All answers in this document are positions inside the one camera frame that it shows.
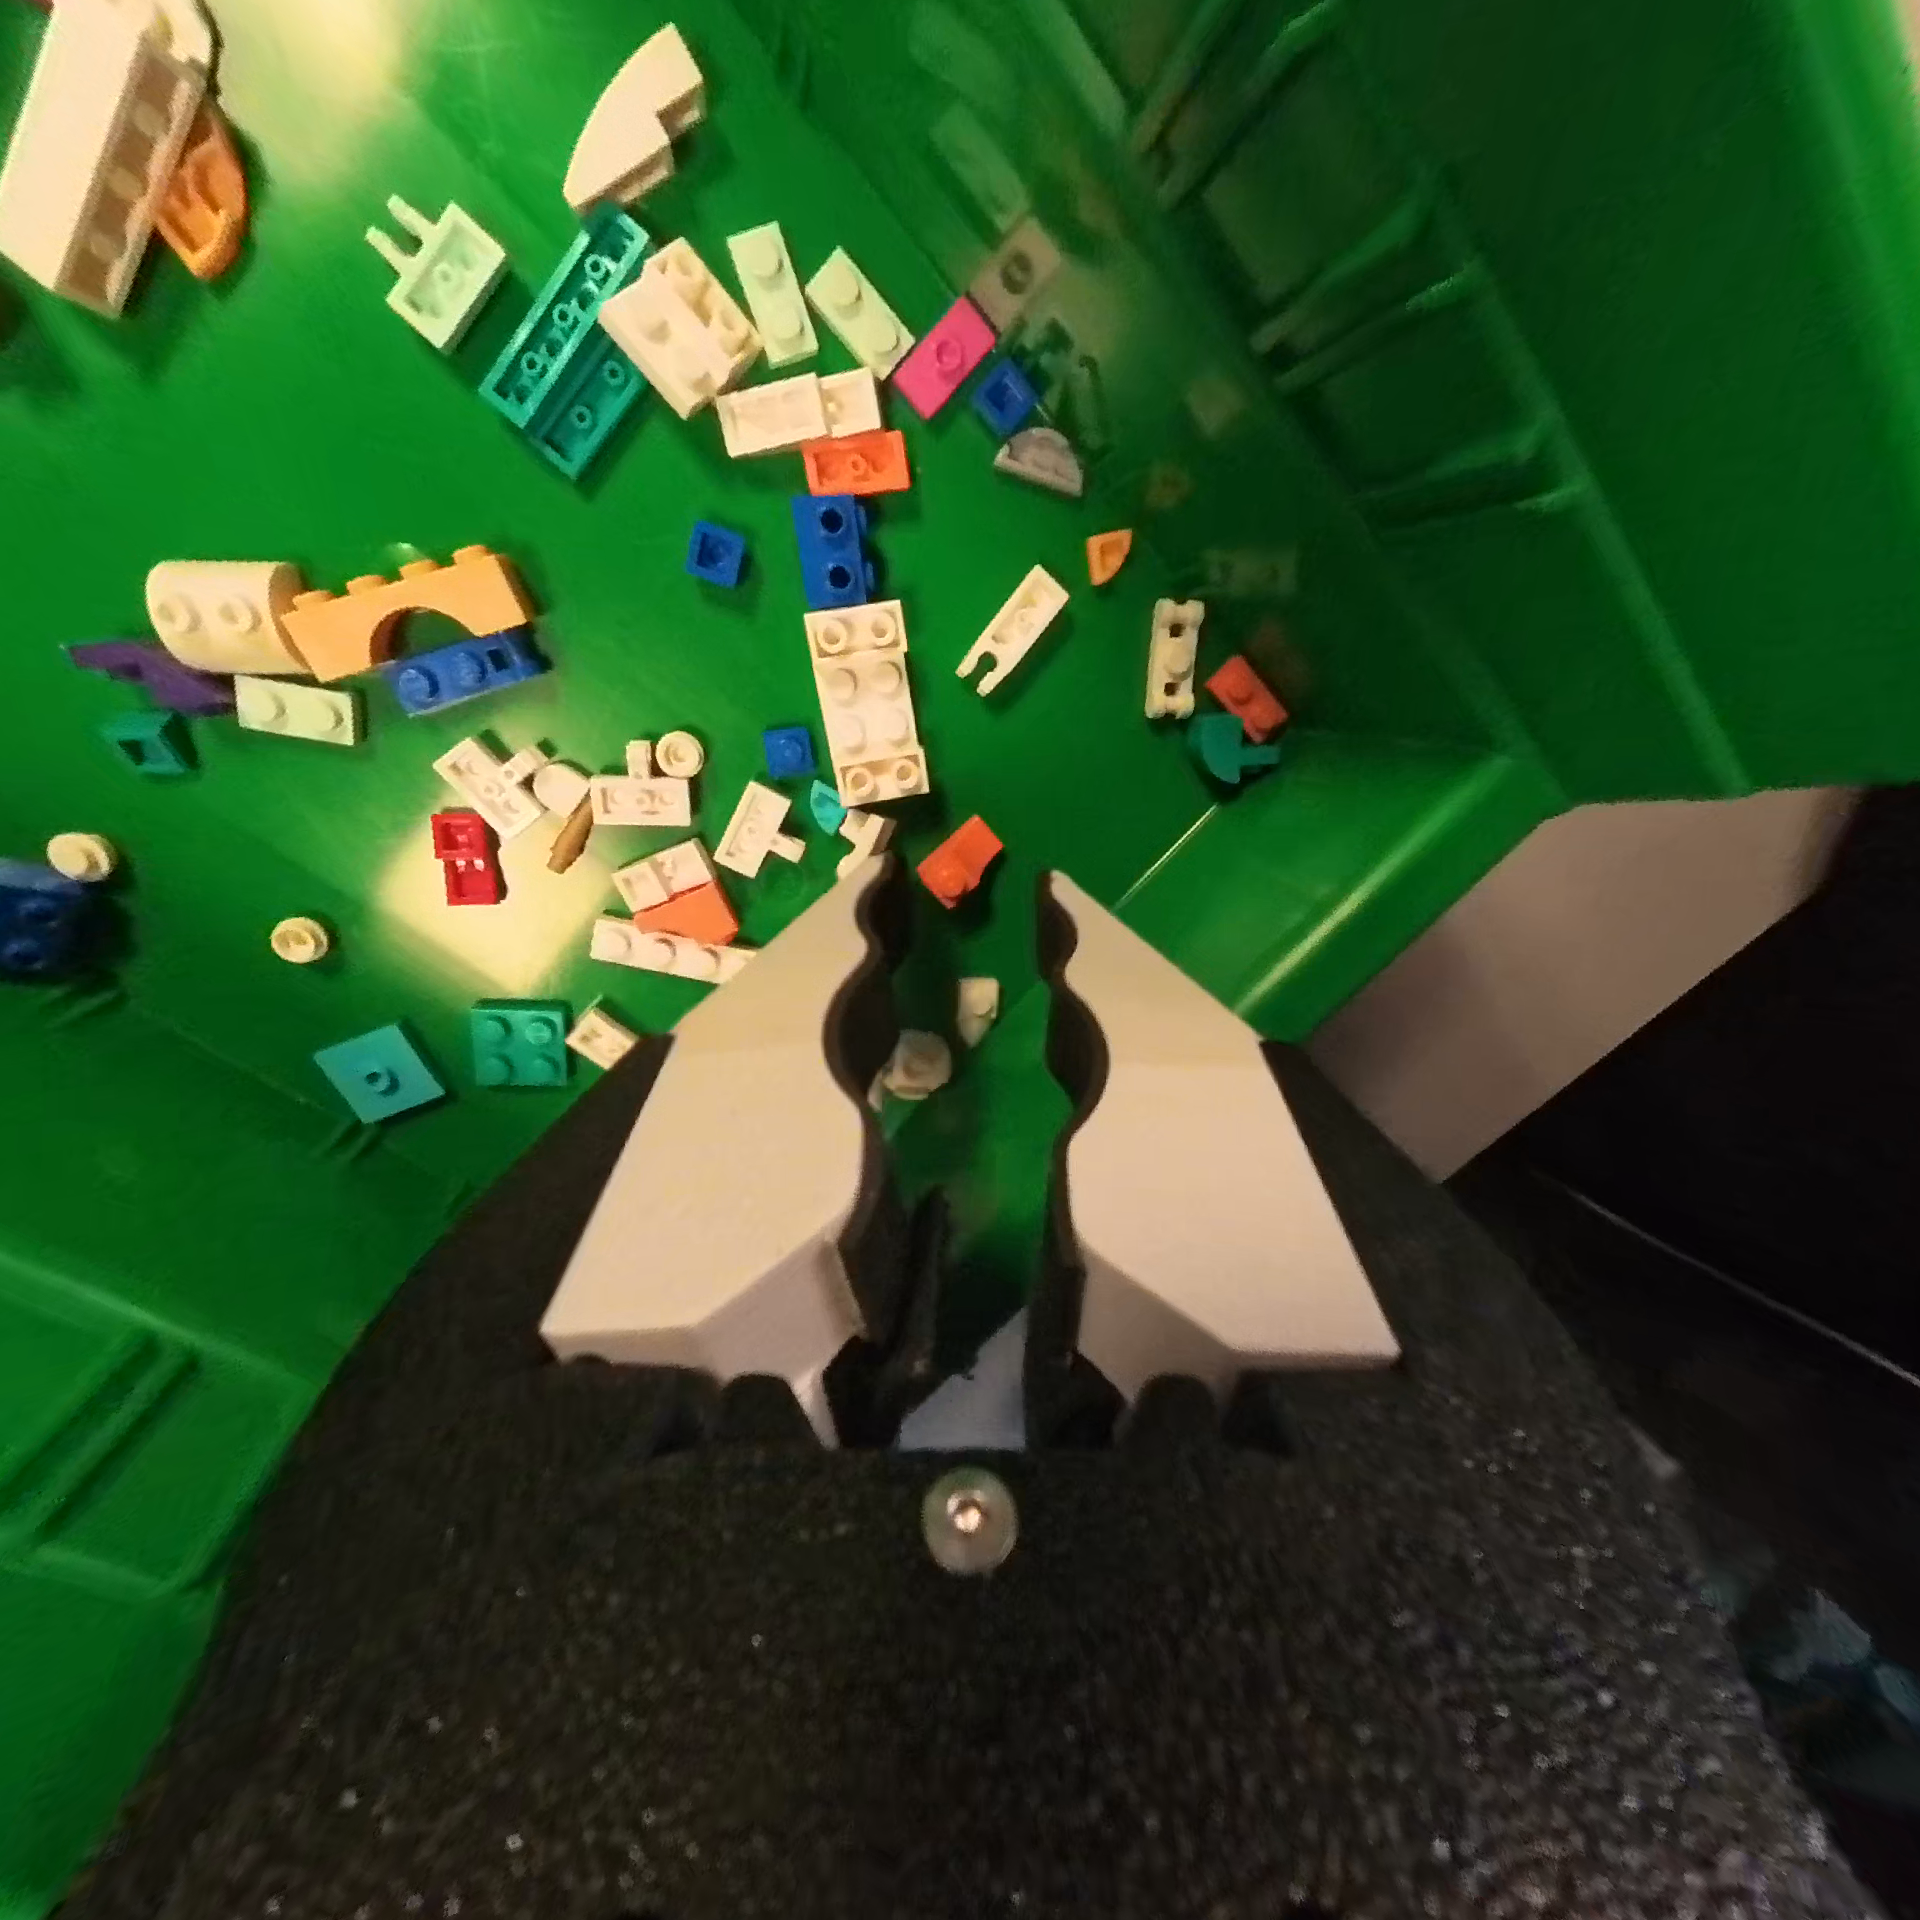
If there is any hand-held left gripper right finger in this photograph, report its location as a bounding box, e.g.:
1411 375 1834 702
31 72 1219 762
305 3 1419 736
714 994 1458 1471
1041 871 1403 1396

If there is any green plastic bin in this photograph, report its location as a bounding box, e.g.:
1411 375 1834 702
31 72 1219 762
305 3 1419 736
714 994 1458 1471
0 0 1920 1912

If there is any pile of lego bricks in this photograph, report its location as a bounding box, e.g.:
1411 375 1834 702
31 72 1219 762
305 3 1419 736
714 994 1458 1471
0 0 1300 1128

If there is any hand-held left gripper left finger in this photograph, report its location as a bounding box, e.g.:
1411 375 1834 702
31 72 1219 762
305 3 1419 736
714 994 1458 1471
537 860 913 1445

